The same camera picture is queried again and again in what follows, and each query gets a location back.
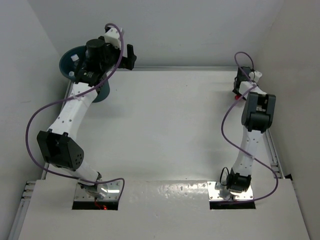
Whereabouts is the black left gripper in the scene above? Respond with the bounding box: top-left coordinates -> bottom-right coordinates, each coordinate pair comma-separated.
99,36 -> 136,73

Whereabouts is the clear bottle green white label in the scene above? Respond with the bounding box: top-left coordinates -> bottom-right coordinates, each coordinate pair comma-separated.
70,54 -> 80,70

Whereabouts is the clear unlabelled plastic bottle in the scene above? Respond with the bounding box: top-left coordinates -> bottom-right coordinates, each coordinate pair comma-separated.
68,71 -> 75,78

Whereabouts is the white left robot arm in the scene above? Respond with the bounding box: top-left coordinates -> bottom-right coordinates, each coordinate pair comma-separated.
36,36 -> 127,195

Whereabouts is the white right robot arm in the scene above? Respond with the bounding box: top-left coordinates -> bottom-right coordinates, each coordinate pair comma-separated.
116,67 -> 276,194

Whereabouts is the dark teal ribbed bin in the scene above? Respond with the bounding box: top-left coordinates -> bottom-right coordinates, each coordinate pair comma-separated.
59,45 -> 110,103

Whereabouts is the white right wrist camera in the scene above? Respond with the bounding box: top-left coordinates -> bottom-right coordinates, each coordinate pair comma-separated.
238,70 -> 266,96

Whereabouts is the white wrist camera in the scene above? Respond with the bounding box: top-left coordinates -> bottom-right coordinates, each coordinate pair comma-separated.
103,27 -> 123,50
238,70 -> 266,96

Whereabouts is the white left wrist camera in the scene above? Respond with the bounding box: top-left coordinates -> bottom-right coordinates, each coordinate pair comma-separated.
103,27 -> 123,50

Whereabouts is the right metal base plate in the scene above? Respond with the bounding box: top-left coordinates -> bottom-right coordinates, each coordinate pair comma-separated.
207,181 -> 254,202

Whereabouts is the metal base plate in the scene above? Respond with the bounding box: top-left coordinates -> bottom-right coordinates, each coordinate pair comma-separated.
207,181 -> 254,202
74,181 -> 122,202

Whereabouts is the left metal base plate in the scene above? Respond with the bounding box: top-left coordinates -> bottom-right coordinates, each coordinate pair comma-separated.
74,181 -> 122,202

